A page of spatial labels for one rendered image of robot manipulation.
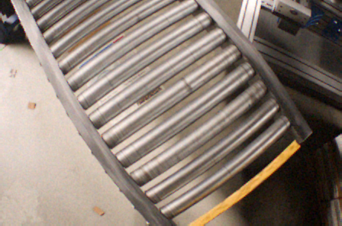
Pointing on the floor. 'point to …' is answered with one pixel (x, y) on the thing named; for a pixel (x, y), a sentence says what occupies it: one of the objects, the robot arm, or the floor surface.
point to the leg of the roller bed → (269, 154)
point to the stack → (330, 192)
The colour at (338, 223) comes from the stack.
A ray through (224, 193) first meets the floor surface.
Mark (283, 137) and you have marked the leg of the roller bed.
